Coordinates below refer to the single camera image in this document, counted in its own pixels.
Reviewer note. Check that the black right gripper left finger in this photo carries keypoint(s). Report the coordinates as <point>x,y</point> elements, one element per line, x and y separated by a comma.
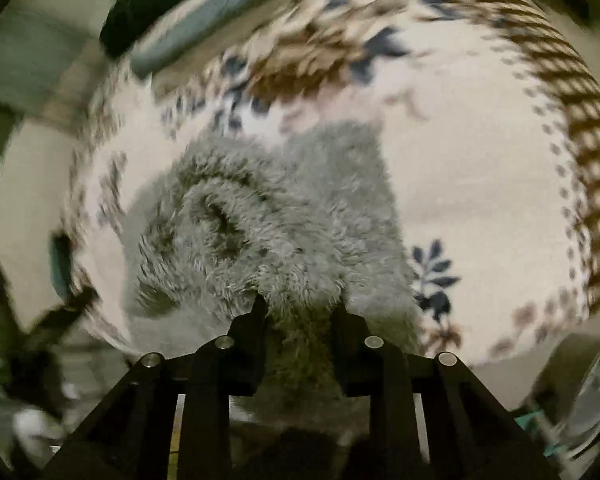
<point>128,435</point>

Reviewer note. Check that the grey fluffy fleece pants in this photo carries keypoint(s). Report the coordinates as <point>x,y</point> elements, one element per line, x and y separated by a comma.
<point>309,225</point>

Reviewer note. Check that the floral cream bed blanket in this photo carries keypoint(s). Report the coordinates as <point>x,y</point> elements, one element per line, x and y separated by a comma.
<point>435,161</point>

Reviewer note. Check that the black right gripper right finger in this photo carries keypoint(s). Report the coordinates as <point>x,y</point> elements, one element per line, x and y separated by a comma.
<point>430,418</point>

